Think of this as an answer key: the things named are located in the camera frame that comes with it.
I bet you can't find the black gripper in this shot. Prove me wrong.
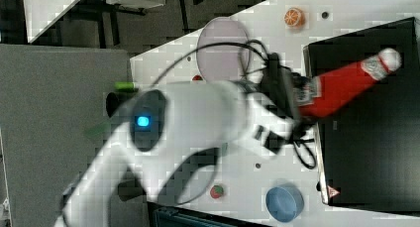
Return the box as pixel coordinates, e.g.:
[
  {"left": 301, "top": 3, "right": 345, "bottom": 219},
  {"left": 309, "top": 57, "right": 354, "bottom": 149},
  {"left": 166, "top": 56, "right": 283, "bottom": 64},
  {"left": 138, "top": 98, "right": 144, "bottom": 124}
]
[{"left": 261, "top": 53, "right": 311, "bottom": 122}]

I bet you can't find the small red strawberry toy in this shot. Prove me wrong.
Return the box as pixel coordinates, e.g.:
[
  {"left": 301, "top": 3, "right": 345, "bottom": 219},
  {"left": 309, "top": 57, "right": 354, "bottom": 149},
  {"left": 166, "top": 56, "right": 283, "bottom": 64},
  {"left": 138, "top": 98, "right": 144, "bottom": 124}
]
[{"left": 192, "top": 74, "right": 203, "bottom": 80}]

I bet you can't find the blue bowl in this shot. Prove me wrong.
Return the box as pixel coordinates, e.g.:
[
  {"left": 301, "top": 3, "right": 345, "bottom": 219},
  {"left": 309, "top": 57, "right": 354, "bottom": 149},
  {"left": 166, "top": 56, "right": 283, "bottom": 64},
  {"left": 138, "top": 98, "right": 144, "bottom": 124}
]
[{"left": 265, "top": 185, "right": 304, "bottom": 223}]

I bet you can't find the orange slice toy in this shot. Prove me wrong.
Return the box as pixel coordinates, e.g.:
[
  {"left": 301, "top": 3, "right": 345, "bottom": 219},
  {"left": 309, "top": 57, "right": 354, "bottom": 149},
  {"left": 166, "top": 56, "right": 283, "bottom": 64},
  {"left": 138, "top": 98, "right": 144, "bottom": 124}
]
[{"left": 284, "top": 8, "right": 305, "bottom": 28}]

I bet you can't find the black toaster oven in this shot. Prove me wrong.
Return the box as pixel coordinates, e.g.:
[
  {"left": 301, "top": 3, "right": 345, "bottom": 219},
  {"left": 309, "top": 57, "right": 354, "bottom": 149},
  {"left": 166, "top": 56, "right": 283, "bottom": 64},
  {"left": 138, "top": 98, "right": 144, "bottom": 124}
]
[{"left": 304, "top": 17, "right": 420, "bottom": 216}]

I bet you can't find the black cylinder post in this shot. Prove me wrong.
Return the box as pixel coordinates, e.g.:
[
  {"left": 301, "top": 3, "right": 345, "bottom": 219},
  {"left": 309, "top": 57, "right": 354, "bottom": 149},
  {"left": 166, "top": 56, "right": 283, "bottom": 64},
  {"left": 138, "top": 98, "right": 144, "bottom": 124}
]
[{"left": 106, "top": 92, "right": 120, "bottom": 117}]

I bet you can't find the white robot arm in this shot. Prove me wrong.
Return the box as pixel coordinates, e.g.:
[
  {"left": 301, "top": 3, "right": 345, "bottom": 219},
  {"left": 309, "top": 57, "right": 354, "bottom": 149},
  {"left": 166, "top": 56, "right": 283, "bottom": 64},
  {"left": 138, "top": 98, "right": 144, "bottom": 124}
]
[{"left": 53, "top": 54, "right": 309, "bottom": 227}]

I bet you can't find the red ketchup bottle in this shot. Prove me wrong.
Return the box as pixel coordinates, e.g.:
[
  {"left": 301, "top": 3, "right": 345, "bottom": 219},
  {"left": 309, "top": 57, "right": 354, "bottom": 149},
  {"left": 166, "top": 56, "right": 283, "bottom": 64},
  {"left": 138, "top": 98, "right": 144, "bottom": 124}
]
[{"left": 294, "top": 48, "right": 402, "bottom": 118}]

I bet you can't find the red green strawberry toy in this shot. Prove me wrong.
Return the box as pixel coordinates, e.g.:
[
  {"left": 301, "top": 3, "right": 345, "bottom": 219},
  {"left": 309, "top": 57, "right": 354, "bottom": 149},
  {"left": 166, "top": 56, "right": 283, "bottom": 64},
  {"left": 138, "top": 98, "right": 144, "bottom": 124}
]
[{"left": 210, "top": 185, "right": 224, "bottom": 199}]

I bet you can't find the large grey round plate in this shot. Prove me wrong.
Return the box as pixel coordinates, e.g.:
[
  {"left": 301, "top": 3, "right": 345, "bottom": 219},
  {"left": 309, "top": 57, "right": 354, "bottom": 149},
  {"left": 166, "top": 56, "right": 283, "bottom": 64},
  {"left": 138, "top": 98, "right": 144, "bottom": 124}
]
[{"left": 196, "top": 17, "right": 252, "bottom": 81}]

